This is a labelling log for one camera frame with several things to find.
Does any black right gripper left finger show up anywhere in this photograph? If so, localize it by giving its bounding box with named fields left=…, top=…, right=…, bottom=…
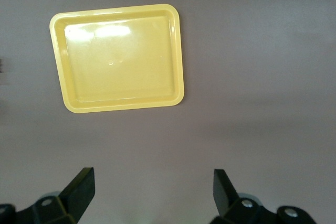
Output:
left=0, top=166, right=96, bottom=224

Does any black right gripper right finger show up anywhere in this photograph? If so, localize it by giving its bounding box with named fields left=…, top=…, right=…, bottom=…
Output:
left=212, top=168, right=316, bottom=224

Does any yellow plastic tray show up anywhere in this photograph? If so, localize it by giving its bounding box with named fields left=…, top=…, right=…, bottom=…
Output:
left=49, top=3, right=186, bottom=114

